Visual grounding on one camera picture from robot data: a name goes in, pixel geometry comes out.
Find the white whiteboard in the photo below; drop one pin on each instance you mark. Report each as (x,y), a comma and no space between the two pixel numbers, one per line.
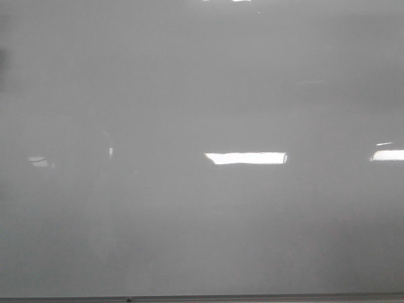
(201,147)

